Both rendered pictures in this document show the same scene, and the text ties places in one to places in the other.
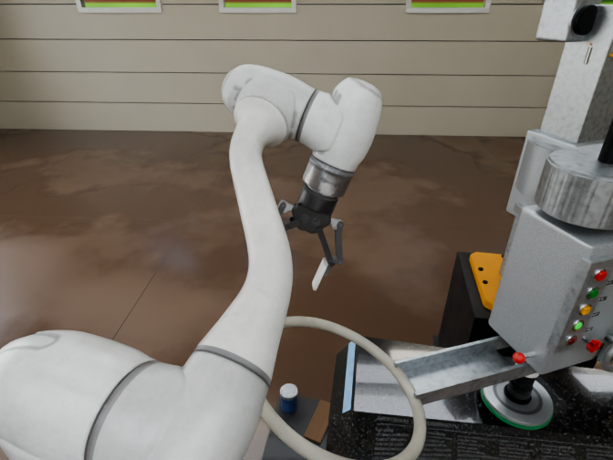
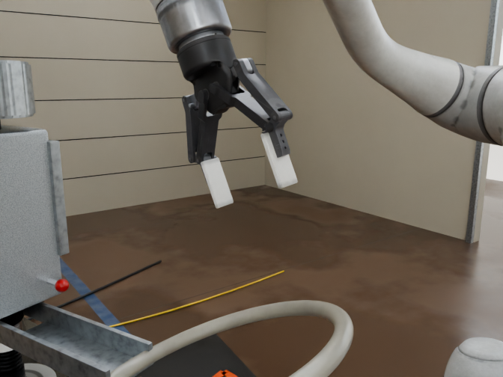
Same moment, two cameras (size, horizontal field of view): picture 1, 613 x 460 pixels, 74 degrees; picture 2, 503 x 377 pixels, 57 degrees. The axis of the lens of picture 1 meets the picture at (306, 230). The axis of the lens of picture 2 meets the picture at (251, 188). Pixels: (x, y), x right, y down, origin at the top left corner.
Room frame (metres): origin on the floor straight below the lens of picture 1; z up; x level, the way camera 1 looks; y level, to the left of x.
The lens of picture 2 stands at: (1.10, 0.51, 1.69)
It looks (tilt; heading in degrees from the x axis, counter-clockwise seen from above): 13 degrees down; 230
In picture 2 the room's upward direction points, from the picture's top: straight up
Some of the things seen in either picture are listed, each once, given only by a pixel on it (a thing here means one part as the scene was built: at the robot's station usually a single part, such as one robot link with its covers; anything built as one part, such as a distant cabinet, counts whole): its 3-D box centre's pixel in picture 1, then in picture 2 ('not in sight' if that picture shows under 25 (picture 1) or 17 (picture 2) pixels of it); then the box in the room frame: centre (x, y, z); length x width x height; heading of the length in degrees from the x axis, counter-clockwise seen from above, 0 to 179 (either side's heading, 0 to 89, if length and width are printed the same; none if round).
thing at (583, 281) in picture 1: (579, 305); (49, 197); (0.77, -0.67, 1.42); 0.08 x 0.03 x 0.28; 108
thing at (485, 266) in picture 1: (524, 282); not in sight; (1.72, -1.16, 0.76); 0.49 x 0.49 x 0.05; 80
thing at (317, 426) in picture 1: (320, 420); not in sight; (1.44, -0.08, 0.02); 0.25 x 0.10 x 0.01; 157
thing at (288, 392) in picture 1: (288, 398); not in sight; (1.54, 0.10, 0.08); 0.10 x 0.10 x 0.13
